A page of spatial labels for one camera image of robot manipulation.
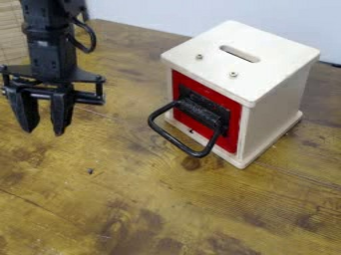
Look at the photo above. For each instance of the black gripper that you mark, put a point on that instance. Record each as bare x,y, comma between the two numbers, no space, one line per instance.
52,78

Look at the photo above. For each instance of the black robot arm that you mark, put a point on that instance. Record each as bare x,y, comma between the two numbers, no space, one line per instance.
56,34

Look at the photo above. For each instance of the red drawer front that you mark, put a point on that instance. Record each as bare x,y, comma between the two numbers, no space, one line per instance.
204,108

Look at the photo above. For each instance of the white wooden drawer box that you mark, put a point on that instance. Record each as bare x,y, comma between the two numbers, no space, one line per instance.
250,72

